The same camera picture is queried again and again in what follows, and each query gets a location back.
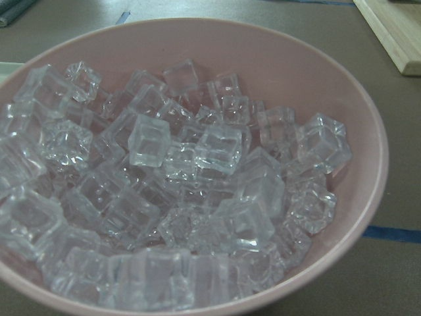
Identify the clear ice cubes pile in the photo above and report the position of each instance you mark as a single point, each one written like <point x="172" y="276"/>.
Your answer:
<point x="169" y="194"/>

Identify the grey folded cloth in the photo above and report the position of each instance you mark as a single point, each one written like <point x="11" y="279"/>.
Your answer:
<point x="12" y="9"/>

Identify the pink bowl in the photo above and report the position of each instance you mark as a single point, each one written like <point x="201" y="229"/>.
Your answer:
<point x="274" y="67"/>

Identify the wooden cutting board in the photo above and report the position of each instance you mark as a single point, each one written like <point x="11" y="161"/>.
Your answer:
<point x="396" y="24"/>

